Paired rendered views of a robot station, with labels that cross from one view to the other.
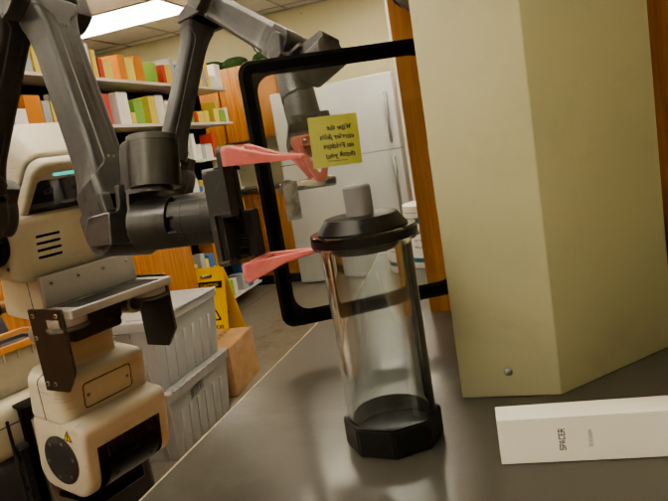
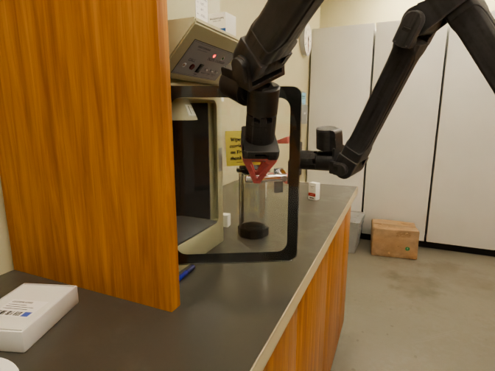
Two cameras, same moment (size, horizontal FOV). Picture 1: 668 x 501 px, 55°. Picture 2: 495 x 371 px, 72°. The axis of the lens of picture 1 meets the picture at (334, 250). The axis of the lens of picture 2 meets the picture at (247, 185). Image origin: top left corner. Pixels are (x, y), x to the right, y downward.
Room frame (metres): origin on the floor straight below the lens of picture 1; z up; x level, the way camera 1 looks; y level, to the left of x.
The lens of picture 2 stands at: (1.72, 0.05, 1.33)
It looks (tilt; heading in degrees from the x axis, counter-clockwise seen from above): 12 degrees down; 185
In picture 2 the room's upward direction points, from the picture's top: straight up
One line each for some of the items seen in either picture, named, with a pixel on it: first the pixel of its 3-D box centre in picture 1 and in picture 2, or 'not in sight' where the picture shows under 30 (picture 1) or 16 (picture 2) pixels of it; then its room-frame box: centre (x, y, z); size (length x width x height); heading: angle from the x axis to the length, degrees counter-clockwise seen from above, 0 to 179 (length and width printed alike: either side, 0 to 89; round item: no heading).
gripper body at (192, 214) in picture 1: (208, 217); (305, 160); (0.69, 0.13, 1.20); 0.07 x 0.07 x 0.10; 72
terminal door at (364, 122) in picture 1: (358, 183); (231, 179); (0.98, -0.05, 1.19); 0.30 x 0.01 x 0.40; 100
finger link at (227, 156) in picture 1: (262, 175); not in sight; (0.67, 0.06, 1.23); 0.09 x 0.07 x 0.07; 72
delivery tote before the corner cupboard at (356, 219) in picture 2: not in sight; (331, 229); (-1.74, 0.61, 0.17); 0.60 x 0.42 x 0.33; 70
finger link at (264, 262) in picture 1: (274, 242); not in sight; (0.67, 0.06, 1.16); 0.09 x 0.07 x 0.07; 72
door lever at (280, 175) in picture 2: not in sight; (266, 177); (0.99, 0.02, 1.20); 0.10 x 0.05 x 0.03; 100
